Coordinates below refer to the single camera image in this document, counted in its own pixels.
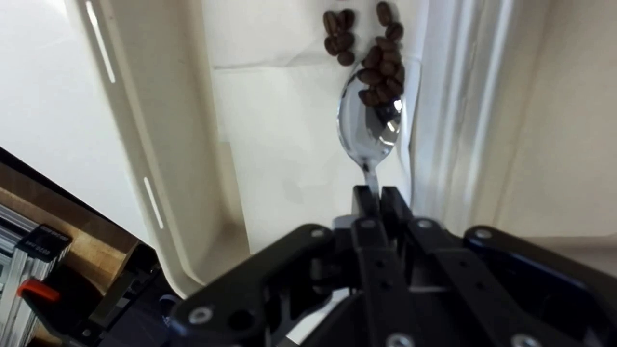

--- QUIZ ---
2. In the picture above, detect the aluminium frame profile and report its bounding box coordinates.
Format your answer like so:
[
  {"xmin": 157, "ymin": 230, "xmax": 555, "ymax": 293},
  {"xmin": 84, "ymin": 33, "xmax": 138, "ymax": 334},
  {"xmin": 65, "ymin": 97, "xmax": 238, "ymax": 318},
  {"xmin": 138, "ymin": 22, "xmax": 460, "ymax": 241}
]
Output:
[{"xmin": 0, "ymin": 199, "xmax": 73, "ymax": 347}]

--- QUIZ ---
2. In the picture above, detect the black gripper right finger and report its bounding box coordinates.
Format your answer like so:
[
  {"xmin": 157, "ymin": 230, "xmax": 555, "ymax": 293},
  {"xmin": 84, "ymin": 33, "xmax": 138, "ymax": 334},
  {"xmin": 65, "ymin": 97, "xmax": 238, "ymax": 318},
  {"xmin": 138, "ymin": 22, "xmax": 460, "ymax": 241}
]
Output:
[{"xmin": 379, "ymin": 185, "xmax": 617, "ymax": 347}]

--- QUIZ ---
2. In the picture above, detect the white napkin liner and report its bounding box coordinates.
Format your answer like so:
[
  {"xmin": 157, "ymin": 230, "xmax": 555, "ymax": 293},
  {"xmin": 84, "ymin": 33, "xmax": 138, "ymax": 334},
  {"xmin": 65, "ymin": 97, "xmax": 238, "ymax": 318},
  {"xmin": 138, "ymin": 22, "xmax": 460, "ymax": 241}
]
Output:
[{"xmin": 204, "ymin": 0, "xmax": 420, "ymax": 253}]

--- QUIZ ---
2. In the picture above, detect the brown coffee beans pile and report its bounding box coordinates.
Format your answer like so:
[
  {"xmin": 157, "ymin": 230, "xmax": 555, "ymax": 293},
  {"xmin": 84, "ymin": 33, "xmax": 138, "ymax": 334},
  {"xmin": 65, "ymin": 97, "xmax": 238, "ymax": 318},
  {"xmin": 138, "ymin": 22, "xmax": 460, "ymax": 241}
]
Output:
[{"xmin": 319, "ymin": 0, "xmax": 408, "ymax": 112}]

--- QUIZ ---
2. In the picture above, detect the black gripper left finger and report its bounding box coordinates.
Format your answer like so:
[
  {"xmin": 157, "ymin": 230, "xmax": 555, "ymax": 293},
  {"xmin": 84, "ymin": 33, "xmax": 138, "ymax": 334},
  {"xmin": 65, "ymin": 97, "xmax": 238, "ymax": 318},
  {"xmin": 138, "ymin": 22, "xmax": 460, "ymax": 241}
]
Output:
[{"xmin": 167, "ymin": 183, "xmax": 414, "ymax": 347}]

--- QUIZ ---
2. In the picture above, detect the red clamp handle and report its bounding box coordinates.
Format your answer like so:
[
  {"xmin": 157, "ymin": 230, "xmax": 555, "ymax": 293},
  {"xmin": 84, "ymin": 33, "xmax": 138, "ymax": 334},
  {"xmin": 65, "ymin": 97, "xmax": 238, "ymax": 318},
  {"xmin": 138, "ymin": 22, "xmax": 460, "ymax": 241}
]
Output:
[{"xmin": 17, "ymin": 278, "xmax": 61, "ymax": 305}]

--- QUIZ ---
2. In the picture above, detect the wooden cart edge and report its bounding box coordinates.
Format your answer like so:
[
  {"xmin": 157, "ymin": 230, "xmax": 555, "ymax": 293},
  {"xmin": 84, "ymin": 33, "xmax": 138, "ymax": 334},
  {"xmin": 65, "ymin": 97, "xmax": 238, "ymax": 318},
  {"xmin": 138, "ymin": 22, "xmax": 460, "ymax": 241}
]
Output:
[{"xmin": 0, "ymin": 147, "xmax": 142, "ymax": 297}]

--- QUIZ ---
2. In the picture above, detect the white cutting board tray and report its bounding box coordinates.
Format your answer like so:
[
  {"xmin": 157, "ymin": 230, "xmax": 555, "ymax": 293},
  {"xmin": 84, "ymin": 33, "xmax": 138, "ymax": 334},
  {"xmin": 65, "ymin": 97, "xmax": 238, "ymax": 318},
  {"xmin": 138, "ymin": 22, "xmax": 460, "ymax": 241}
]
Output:
[{"xmin": 75, "ymin": 0, "xmax": 617, "ymax": 299}]

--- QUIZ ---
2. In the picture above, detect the metal spoon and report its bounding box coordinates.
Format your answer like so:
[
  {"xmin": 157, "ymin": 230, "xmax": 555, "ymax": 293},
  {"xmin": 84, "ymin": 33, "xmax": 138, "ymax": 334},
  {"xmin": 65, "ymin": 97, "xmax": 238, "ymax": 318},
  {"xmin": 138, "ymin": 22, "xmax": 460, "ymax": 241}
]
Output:
[{"xmin": 335, "ymin": 66, "xmax": 406, "ymax": 195}]

